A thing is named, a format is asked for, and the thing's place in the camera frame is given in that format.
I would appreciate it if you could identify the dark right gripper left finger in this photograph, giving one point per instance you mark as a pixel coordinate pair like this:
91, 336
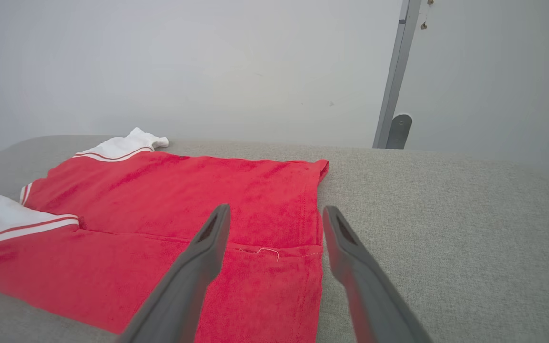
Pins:
184, 290

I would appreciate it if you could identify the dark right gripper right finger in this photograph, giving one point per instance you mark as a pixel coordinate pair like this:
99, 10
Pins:
369, 295

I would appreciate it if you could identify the red and white garment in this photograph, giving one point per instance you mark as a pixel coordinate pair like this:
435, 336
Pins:
136, 205

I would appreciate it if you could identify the grey fabric sofa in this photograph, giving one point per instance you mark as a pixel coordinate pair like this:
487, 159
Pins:
445, 228

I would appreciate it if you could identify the oval metal bracket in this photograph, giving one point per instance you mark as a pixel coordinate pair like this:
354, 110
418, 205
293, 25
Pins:
399, 131

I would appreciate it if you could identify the grey metal post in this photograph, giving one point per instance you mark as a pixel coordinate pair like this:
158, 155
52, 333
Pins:
398, 66

